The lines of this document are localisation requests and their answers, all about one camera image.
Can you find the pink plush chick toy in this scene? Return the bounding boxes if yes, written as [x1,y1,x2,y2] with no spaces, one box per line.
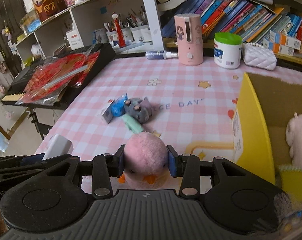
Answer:
[118,132,169,190]

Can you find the mint green clip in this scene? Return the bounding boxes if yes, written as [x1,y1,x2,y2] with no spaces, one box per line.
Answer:
[122,114,144,134]

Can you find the grey staples box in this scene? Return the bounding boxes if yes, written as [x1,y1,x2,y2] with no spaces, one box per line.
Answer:
[101,100,115,124]

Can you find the pink plush pig toy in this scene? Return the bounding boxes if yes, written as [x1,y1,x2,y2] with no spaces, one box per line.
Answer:
[285,113,302,169]

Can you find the pink checkered tablecloth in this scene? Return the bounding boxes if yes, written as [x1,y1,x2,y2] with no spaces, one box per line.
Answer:
[34,55,302,193]

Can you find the grey toy car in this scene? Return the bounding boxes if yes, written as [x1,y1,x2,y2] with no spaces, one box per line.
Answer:
[124,97,153,124]

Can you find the yellow cardboard box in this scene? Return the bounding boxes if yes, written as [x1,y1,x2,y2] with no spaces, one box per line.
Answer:
[232,73,302,203]

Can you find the red foil decoration packs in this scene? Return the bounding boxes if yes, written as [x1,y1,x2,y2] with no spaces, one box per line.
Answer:
[16,48,100,106]

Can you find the black Yamaha keyboard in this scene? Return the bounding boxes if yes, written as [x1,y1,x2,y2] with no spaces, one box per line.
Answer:
[1,43,116,110]

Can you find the white jar green lid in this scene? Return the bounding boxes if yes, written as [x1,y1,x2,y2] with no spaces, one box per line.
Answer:
[214,32,242,69]

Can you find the red dressed doll figurine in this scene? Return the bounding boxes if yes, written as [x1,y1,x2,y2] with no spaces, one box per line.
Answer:
[112,13,126,48]

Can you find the white quilted pouch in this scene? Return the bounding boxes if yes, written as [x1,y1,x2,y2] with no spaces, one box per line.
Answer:
[242,43,277,71]

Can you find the white drinking straws box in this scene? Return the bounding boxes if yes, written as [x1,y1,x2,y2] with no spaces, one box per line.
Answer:
[66,24,84,50]

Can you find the white pen holder cups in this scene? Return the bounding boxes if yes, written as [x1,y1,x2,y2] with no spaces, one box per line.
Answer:
[106,24,152,45]

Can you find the pink cartoon humidifier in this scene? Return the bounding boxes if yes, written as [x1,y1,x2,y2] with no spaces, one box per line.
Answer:
[174,14,203,66]

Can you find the orange white medicine boxes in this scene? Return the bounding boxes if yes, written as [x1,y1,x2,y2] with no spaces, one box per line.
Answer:
[262,31,301,56]

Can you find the row of colourful books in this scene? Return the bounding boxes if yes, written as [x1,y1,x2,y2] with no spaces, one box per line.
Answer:
[161,0,302,43]

